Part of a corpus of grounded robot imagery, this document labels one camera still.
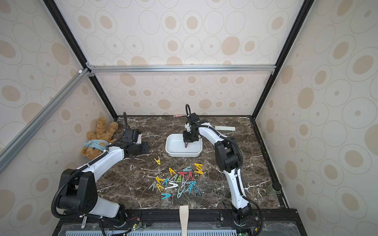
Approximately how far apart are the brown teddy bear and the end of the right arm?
1.69 ft

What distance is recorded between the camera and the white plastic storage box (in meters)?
0.96

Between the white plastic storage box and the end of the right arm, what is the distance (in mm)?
56

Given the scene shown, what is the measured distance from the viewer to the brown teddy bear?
2.98 feet

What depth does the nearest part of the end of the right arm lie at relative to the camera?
0.77 meters
